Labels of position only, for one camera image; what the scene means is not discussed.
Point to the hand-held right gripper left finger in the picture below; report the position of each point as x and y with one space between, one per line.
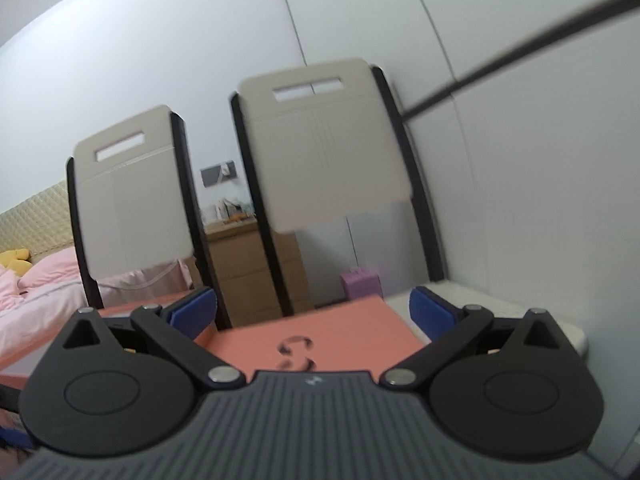
192 311

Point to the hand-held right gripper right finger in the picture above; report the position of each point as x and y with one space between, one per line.
431 312

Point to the orange desktop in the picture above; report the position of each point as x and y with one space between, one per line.
350 330

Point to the wooden nightstand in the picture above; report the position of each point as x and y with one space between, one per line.
240 270

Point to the purple box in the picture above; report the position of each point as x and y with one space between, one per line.
362 284

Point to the pink bedding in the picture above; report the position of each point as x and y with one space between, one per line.
45 285

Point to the beige padded headboard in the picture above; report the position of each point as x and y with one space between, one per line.
35 220

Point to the yellow plush toy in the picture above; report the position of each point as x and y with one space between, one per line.
12 260

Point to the beige folding chair black frame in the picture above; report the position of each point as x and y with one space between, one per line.
325 160
135 210

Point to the grey wall switch panel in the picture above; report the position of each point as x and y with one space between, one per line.
220 174

